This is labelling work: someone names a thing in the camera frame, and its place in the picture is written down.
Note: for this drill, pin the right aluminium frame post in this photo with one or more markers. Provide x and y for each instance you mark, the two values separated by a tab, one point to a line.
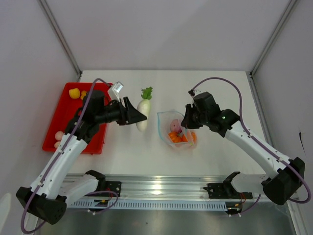
280	25

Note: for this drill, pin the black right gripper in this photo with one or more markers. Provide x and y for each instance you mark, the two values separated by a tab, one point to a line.
187	122

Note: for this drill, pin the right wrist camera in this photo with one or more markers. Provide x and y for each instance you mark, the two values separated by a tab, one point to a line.
194	93

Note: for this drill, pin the pink toy egg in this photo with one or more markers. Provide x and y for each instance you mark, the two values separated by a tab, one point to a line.
59	135

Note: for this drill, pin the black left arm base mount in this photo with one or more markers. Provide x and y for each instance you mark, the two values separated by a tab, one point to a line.
113	186

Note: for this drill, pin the white toy radish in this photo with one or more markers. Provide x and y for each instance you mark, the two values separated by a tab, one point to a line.
144	107

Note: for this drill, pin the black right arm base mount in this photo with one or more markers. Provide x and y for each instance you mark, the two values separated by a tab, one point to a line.
225	191

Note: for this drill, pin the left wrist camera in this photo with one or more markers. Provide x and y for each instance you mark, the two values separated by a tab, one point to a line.
114	91

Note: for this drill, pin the left aluminium frame post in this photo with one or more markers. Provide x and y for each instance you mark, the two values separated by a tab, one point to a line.
51	19

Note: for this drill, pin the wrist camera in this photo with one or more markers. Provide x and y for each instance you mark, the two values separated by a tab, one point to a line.
114	91
194	93

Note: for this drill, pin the aluminium table edge rail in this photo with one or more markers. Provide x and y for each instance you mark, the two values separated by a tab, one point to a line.
163	187

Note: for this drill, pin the orange toy fruit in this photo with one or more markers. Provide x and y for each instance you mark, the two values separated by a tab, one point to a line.
194	137

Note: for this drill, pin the yellow toy pepper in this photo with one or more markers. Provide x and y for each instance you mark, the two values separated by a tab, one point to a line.
74	93

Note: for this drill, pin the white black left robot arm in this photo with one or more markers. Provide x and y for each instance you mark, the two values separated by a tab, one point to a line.
45	198

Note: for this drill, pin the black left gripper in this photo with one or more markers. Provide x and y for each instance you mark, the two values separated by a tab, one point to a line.
128	114

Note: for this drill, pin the yellow toy ginger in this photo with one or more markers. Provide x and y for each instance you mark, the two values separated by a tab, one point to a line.
83	94

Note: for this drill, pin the purple toy onion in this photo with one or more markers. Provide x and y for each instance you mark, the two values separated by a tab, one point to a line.
175	126

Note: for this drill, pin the white slotted cable duct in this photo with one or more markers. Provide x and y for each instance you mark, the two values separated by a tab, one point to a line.
151	205

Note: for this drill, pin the aluminium frame post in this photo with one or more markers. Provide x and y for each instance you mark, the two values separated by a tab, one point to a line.
280	25
51	19

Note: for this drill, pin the orange toy carrot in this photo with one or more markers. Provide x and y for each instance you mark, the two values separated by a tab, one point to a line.
184	138

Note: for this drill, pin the clear zip top bag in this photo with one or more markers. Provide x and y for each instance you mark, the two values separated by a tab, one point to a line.
164	120

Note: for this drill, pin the orange toy pumpkin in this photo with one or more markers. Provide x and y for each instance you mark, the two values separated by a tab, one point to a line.
174	137

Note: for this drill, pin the white toy mushroom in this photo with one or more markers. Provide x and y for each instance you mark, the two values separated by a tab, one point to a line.
56	145

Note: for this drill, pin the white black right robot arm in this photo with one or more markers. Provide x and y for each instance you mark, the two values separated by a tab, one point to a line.
283	176

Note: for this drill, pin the red plastic tray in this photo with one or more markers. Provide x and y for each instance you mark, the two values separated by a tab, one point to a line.
64	112

